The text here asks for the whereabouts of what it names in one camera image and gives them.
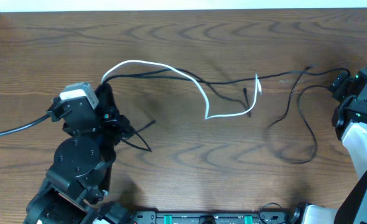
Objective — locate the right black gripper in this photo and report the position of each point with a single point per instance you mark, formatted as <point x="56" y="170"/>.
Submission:
<point x="341" y="84"/>

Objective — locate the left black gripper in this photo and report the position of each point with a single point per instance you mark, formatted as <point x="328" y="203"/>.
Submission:
<point x="113" y="122"/>

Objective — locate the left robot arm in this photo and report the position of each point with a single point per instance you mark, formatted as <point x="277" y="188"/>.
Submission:
<point x="80" y="175"/>

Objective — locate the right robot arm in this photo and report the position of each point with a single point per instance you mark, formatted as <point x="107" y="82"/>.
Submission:
<point x="350" y="122"/>

